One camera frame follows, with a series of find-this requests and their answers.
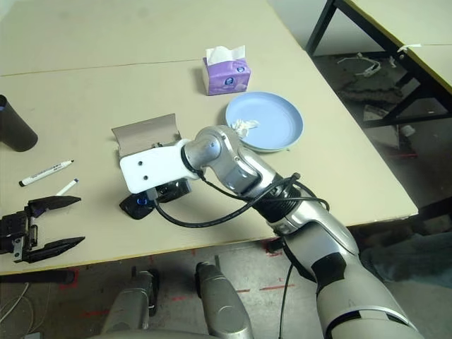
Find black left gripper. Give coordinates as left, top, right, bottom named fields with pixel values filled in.
left=0, top=196, right=86, bottom=264

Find grey glasses case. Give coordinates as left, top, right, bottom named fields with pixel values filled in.
left=112, top=113, right=183, bottom=167

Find white pen blue cap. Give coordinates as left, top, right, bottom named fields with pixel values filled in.
left=55, top=178, right=80, bottom=197

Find white tissue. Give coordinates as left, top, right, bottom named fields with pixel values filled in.
left=230, top=119, right=261, bottom=138

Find white whiteboard marker black tip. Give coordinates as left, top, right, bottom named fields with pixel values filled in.
left=18, top=160, right=75, bottom=187

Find purple tissue pack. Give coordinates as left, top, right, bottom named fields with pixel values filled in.
left=202, top=44, right=253, bottom=97

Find black plastic cup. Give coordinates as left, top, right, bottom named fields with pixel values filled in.
left=0, top=94, right=39, bottom=153

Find grey robot left leg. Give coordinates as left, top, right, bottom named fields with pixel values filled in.
left=102, top=266, right=160, bottom=333

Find grey robot leg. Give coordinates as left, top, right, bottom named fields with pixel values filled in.
left=195, top=261, right=255, bottom=339
left=102, top=266, right=160, bottom=333

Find light blue plate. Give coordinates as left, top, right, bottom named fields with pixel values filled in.
left=225, top=91, right=304, bottom=153

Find grey robot right leg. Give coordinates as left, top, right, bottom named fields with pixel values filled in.
left=195, top=261, right=255, bottom=339

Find dark textured floor mat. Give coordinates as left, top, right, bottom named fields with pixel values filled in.
left=314, top=52, right=424, bottom=114

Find white safety glasses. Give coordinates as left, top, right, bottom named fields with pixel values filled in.
left=337, top=52, right=381, bottom=78

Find white tape strip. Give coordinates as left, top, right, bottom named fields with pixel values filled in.
left=397, top=42, right=423, bottom=54

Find dark cloth bundle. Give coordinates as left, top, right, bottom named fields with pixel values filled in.
left=359, top=229, right=452, bottom=283

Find black table foot bar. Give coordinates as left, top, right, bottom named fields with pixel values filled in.
left=416, top=196, right=452, bottom=220

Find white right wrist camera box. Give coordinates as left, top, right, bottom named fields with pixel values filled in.
left=119, top=139, right=198, bottom=194

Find thin white floor cable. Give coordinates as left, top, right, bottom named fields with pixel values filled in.
left=0, top=282, right=35, bottom=333

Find neighbouring table with metal frame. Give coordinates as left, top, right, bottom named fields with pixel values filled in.
left=305, top=0, right=452, bottom=128

